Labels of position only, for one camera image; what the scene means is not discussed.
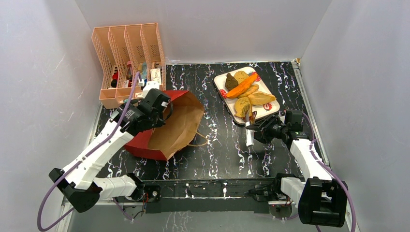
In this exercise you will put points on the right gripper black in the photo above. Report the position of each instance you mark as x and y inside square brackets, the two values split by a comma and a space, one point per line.
[260, 130]

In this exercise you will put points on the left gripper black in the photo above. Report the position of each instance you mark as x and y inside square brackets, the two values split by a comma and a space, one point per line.
[160, 121]

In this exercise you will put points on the red brown paper bag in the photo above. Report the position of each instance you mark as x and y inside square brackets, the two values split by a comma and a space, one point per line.
[179, 130]

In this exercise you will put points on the oval yellow fake bread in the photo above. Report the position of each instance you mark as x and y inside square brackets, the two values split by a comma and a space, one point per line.
[259, 98]

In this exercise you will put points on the yellow speckled bread slice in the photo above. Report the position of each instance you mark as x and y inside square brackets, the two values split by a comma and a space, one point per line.
[243, 107]

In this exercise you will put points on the long yellow fake bread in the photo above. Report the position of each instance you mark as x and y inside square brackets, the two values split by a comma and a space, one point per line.
[249, 91]

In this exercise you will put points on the round yellow fake bread slice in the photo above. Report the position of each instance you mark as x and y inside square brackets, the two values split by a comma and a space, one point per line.
[240, 76]

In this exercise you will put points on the brown twisted fake bread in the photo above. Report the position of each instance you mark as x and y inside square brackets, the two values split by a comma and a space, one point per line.
[230, 82]

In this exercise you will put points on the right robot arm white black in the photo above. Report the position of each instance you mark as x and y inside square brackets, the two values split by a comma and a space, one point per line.
[320, 199]

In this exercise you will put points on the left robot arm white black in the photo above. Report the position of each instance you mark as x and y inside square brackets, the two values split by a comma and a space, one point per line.
[78, 181]

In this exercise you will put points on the white card box in organizer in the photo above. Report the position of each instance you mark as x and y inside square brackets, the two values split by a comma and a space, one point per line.
[156, 75]

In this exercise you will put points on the pink brown bottle in organizer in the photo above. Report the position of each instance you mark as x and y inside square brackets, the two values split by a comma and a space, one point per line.
[129, 71]

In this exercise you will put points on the blue packet in organizer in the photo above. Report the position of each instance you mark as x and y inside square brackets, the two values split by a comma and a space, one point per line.
[143, 71]

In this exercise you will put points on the red dark bottle in organizer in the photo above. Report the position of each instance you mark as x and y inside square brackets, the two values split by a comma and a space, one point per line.
[114, 81]

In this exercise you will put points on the strawberry print cutting board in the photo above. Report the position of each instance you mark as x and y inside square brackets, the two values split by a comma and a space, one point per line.
[258, 112]

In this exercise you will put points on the pink plastic file organizer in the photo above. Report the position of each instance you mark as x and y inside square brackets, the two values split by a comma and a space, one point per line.
[123, 51]

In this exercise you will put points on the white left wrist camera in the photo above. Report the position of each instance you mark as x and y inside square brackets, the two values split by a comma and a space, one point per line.
[150, 85]

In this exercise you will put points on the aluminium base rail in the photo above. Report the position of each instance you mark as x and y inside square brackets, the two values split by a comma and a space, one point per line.
[159, 190]

